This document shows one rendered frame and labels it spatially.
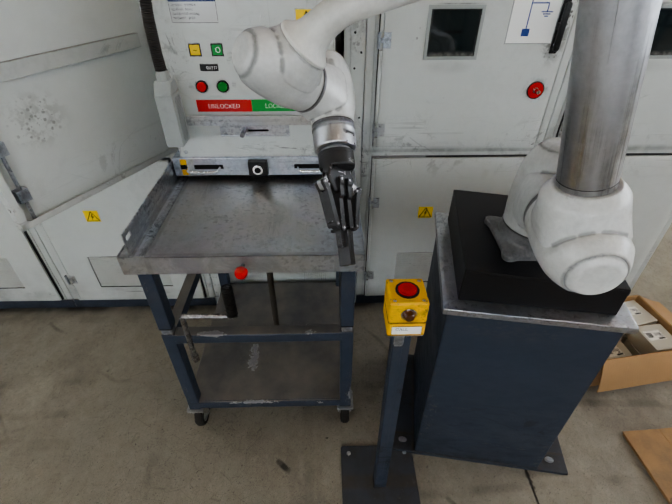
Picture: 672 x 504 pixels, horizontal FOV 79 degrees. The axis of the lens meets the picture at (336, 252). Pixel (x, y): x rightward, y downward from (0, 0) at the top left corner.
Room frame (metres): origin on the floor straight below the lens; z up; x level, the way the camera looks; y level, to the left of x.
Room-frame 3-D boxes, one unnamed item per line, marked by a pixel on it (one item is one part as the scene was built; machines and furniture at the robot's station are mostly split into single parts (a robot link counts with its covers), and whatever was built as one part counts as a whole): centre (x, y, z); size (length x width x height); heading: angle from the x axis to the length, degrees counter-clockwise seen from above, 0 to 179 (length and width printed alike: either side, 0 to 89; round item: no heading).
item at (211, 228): (1.14, 0.24, 0.82); 0.68 x 0.62 x 0.06; 1
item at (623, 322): (0.91, -0.52, 0.74); 0.46 x 0.46 x 0.02; 82
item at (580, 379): (0.91, -0.52, 0.37); 0.43 x 0.43 x 0.73; 82
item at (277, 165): (1.23, 0.25, 0.90); 0.54 x 0.05 x 0.06; 91
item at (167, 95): (1.14, 0.46, 1.09); 0.08 x 0.05 x 0.17; 1
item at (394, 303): (0.62, -0.15, 0.85); 0.08 x 0.08 x 0.10; 1
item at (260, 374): (1.14, 0.24, 0.46); 0.64 x 0.58 x 0.66; 1
